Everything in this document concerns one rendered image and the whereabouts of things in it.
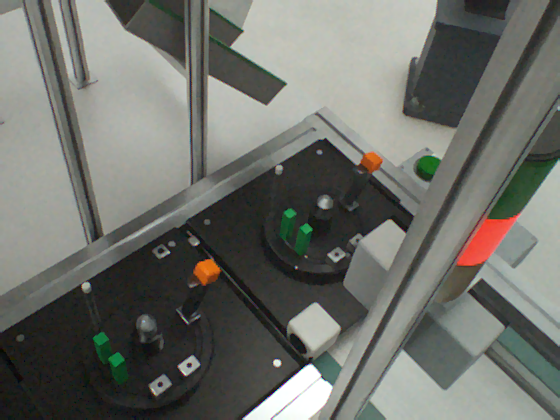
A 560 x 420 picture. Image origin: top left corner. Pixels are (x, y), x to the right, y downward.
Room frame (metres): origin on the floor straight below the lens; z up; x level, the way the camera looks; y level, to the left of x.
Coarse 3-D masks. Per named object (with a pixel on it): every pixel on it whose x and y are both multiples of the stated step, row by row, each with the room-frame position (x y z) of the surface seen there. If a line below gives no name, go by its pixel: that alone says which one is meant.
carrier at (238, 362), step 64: (128, 256) 0.38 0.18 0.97; (192, 256) 0.40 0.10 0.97; (64, 320) 0.29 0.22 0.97; (128, 320) 0.29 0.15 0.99; (192, 320) 0.30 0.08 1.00; (256, 320) 0.33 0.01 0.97; (64, 384) 0.22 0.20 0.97; (128, 384) 0.22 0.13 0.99; (192, 384) 0.23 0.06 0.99; (256, 384) 0.25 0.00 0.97
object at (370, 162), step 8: (368, 160) 0.52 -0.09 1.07; (376, 160) 0.52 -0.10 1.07; (352, 168) 0.51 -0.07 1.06; (360, 168) 0.51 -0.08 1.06; (368, 168) 0.51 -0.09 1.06; (376, 168) 0.52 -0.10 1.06; (360, 176) 0.50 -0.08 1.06; (368, 176) 0.51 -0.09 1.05; (352, 184) 0.51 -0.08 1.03; (360, 184) 0.51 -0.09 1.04; (352, 192) 0.51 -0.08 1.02; (360, 192) 0.51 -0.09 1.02; (344, 200) 0.50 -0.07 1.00; (352, 200) 0.50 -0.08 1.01
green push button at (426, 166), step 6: (426, 156) 0.63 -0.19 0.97; (432, 156) 0.64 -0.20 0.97; (420, 162) 0.62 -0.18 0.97; (426, 162) 0.62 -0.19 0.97; (432, 162) 0.63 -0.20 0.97; (438, 162) 0.63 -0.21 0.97; (420, 168) 0.61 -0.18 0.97; (426, 168) 0.61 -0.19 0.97; (432, 168) 0.61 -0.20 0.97; (420, 174) 0.61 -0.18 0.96; (426, 174) 0.60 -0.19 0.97; (432, 174) 0.60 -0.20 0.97
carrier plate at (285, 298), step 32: (288, 160) 0.58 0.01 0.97; (320, 160) 0.59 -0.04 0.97; (256, 192) 0.52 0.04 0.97; (192, 224) 0.45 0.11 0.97; (224, 224) 0.45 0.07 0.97; (256, 224) 0.46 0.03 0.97; (224, 256) 0.41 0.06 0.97; (256, 256) 0.42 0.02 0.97; (256, 288) 0.37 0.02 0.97; (288, 288) 0.38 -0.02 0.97; (320, 288) 0.39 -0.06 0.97; (288, 320) 0.34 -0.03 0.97; (352, 320) 0.35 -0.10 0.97
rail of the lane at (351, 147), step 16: (320, 112) 0.70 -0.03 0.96; (320, 128) 0.66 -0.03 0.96; (336, 128) 0.67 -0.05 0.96; (336, 144) 0.64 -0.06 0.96; (352, 144) 0.65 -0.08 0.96; (368, 144) 0.65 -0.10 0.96; (352, 160) 0.61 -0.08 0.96; (384, 160) 0.62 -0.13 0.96; (384, 176) 0.59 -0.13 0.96; (400, 176) 0.60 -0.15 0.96; (384, 192) 0.56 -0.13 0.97; (400, 192) 0.57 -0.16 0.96; (416, 192) 0.57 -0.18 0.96; (400, 208) 0.55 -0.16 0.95; (416, 208) 0.55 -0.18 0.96
